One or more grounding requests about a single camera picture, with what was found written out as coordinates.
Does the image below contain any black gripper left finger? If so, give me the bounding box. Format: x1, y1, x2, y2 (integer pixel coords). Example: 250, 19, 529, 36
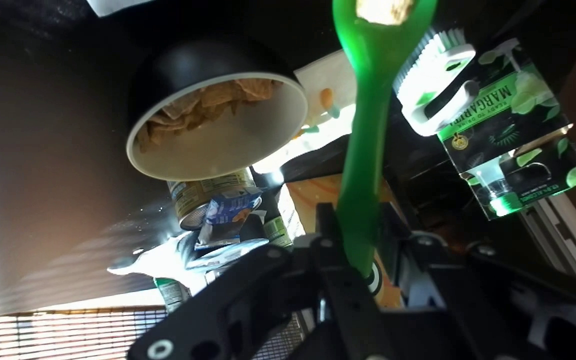
127, 203, 397, 360

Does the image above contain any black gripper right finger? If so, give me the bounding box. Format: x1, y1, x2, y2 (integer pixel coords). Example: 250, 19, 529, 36
375, 217, 576, 360

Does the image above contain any green plastic spoon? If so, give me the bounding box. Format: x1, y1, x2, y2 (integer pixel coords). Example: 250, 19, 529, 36
330, 0, 440, 278

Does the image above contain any beige chip piece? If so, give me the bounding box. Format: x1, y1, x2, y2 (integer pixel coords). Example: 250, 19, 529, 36
355, 0, 417, 27

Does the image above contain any white and black bowl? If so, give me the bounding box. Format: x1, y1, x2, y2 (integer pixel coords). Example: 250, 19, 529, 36
124, 36, 311, 183

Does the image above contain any plain white napkin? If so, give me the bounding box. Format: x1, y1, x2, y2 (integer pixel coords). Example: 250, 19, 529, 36
86, 0, 154, 17

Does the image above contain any green and white tube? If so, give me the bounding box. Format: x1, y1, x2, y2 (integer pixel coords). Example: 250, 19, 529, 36
154, 275, 194, 315

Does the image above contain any blue and silver foil wrapper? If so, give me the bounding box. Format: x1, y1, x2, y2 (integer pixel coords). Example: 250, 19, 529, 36
107, 191, 271, 296

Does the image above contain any orange box with cartoon face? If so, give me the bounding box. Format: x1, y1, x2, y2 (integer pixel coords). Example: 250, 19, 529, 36
281, 171, 410, 311

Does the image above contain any green margarita bottle carrier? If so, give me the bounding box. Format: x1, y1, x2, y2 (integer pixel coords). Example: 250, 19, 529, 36
435, 36, 576, 221

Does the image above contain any wooden window blind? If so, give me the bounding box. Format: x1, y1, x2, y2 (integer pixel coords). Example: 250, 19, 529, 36
0, 305, 171, 360

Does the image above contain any white and green scrub brush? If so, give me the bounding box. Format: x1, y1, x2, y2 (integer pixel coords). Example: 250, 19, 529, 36
393, 26, 480, 137

